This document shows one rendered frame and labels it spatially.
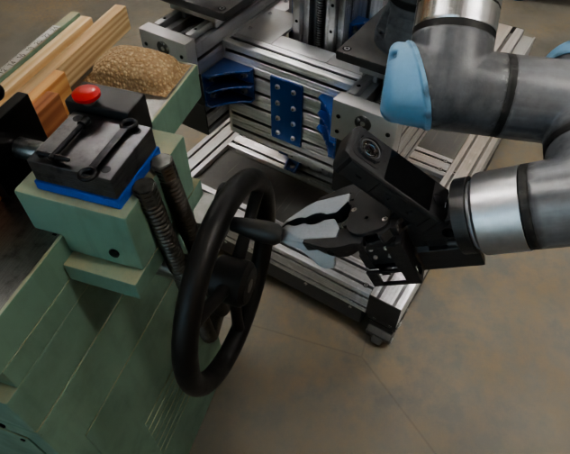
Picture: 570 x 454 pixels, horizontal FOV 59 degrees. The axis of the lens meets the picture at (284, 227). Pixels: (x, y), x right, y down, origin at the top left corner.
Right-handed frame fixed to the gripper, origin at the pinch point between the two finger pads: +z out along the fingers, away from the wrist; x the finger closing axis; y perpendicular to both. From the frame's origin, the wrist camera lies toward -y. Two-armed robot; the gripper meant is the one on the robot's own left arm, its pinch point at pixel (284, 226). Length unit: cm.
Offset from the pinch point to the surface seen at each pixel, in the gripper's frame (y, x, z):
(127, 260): -5.6, -7.7, 15.4
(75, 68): -20.3, 19.8, 33.7
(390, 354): 89, 37, 30
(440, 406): 97, 26, 16
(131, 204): -11.5, -5.6, 10.3
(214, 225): -6.2, -5.0, 3.1
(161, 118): -9.8, 16.2, 21.9
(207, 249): -5.4, -7.5, 3.4
